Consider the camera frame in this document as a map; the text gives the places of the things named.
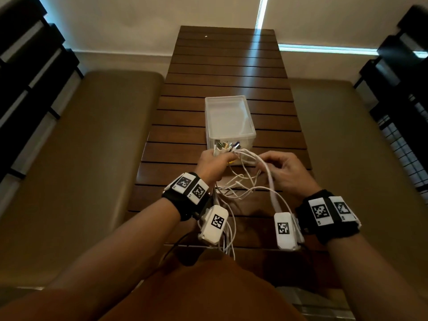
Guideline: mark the clear plastic storage box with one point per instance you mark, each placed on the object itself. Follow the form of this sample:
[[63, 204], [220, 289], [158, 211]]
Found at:
[[229, 120]]

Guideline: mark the person's right fingers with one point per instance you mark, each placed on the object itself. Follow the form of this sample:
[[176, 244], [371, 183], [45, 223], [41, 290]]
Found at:
[[274, 157]]

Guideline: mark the person's right forearm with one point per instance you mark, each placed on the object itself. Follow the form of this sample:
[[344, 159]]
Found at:
[[374, 284]]

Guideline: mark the person's right hand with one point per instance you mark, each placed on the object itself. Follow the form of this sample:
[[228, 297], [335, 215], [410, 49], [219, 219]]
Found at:
[[291, 177]]

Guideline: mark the white wrist camera with marker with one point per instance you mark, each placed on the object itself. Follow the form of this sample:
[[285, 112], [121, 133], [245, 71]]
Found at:
[[286, 232], [214, 225]]

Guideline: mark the black slatted panel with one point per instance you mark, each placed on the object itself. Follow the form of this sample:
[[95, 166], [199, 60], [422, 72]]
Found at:
[[398, 83], [30, 80]]

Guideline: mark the olive cushioned bench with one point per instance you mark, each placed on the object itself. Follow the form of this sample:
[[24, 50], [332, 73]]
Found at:
[[77, 177], [357, 177]]

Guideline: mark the person's brown clothing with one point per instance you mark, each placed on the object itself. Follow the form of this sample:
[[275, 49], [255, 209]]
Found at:
[[204, 294]]

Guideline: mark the person's left hand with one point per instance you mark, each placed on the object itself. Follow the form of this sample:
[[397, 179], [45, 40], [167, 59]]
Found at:
[[209, 168]]

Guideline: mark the person's left fingers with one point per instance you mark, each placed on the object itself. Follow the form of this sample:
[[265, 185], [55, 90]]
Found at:
[[226, 156]]

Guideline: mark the person's left forearm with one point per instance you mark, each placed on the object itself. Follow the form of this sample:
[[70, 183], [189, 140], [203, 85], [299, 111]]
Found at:
[[110, 264]]

